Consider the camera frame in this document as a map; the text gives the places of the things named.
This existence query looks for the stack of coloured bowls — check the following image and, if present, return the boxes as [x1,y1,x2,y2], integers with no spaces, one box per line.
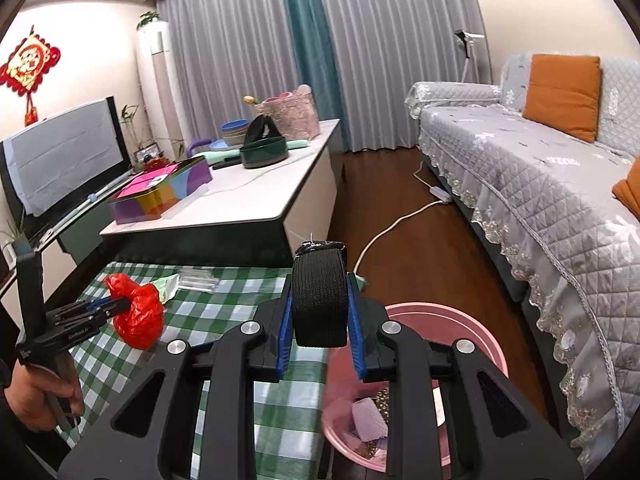
[221,119,250,146]

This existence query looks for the grey covered sofa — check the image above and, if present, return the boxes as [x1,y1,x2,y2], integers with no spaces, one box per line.
[405,54,639,479]

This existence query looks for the white power strip cable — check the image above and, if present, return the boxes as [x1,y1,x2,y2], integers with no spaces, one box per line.
[352,161,454,273]

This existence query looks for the pink lace basket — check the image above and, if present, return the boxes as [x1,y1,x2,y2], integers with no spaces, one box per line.
[255,84,320,140]

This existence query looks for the black strap roll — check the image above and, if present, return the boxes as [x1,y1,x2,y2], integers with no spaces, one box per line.
[290,239,350,349]

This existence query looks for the white top coffee table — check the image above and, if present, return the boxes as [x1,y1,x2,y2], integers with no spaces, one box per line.
[101,119,344,268]

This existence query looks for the red plastic bag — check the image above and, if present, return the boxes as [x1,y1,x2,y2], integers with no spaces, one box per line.
[104,273,164,350]

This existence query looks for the green snack wrapper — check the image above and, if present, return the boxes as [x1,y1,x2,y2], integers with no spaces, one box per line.
[151,274,180,304]

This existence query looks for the floor lamp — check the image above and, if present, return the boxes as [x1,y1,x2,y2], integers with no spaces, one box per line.
[454,29,486,82]

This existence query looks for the potted plant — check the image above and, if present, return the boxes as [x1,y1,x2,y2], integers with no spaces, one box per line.
[120,104,141,151]

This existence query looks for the clear plastic packaging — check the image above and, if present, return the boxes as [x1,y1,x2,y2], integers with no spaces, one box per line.
[178,268,219,294]

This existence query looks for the television with grey cover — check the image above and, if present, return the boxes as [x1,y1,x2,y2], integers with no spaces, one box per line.
[1,96,131,240]

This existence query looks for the white air conditioner tower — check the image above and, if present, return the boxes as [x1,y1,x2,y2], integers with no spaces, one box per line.
[136,16,194,160]

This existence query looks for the pink trash bin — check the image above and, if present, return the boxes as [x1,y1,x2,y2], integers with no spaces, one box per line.
[320,301,510,475]

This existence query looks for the grey curtains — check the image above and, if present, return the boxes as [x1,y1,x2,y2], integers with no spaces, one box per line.
[155,0,492,151]

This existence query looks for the orange cushion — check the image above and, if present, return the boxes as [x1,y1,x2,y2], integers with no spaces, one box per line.
[523,54,602,143]
[612,157,640,219]

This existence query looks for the orange cushion near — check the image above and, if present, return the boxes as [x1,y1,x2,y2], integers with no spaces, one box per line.
[612,157,640,219]

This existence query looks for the red chinese knot ornament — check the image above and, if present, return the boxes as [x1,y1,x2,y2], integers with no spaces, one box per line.
[1,27,61,127]

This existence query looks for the teal curtain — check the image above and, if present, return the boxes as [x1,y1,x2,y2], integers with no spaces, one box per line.
[285,0,352,152]

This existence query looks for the person's left hand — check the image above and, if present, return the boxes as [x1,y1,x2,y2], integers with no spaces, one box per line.
[4,354,85,431]

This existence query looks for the purple foam fruit net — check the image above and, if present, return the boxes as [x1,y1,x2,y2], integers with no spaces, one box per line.
[352,398,388,442]

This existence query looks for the orange cushion far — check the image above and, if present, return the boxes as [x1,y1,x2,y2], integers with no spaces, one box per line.
[523,54,602,143]

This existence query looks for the dark green round tin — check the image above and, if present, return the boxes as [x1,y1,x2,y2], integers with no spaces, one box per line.
[240,136,288,169]

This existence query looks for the photo frame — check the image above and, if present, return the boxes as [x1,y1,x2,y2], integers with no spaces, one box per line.
[134,142,160,164]

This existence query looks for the brown gold fabric bow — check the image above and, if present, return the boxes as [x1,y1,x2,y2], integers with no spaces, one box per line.
[372,387,390,422]

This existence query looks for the red teapot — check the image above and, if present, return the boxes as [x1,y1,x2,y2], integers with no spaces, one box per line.
[143,156,171,172]

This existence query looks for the colourful gift box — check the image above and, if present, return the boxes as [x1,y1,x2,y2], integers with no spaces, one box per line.
[108,156,212,224]

